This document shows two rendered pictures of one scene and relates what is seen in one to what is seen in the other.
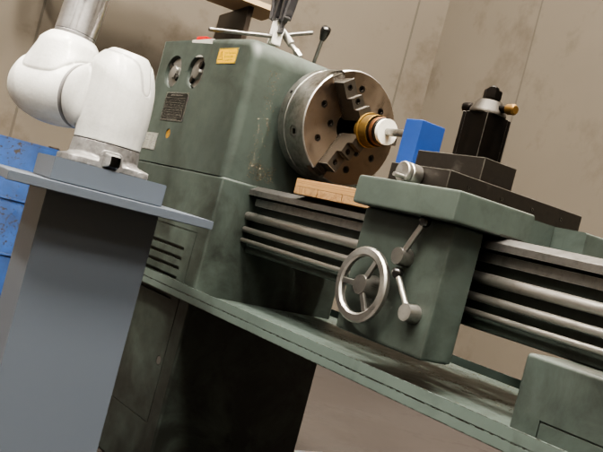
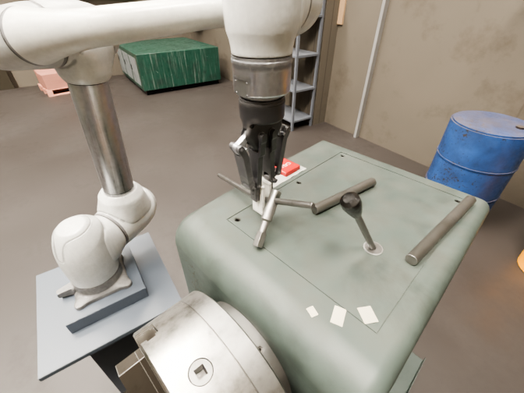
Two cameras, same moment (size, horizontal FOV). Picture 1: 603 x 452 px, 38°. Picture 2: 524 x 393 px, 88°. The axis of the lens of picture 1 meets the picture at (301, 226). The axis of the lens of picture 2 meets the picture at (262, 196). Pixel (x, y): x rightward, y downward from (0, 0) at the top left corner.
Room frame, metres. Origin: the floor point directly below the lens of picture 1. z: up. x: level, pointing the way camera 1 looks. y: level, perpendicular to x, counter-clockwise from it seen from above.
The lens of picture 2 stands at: (2.51, -0.23, 1.65)
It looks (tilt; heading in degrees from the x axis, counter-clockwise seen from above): 37 degrees down; 81
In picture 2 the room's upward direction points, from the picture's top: straight up
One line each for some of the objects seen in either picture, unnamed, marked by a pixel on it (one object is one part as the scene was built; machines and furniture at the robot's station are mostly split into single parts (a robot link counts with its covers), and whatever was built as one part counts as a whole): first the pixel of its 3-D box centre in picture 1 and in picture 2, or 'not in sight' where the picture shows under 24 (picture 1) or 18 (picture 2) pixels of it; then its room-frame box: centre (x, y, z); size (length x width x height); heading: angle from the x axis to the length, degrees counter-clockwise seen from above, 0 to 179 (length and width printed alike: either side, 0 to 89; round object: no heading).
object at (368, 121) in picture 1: (373, 130); not in sight; (2.32, -0.12, 1.08); 0.09 x 0.09 x 0.09; 36
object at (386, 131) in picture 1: (400, 133); not in sight; (2.23, -0.18, 1.08); 0.13 x 0.07 x 0.07; 36
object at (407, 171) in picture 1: (405, 171); not in sight; (1.78, -0.18, 0.95); 0.07 x 0.04 x 0.04; 126
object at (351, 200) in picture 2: (324, 32); (351, 206); (2.70, 0.08, 1.38); 0.04 x 0.03 x 0.05; 36
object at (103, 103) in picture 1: (115, 97); (86, 246); (2.02, 0.49, 0.97); 0.18 x 0.16 x 0.22; 61
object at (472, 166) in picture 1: (463, 169); not in sight; (1.91, -0.31, 1.00); 0.20 x 0.10 x 0.05; 36
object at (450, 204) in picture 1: (492, 224); not in sight; (1.88, -0.39, 0.90); 0.53 x 0.30 x 0.06; 126
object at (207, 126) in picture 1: (255, 125); (326, 265); (2.75, 0.22, 1.06); 0.59 x 0.48 x 0.39; 36
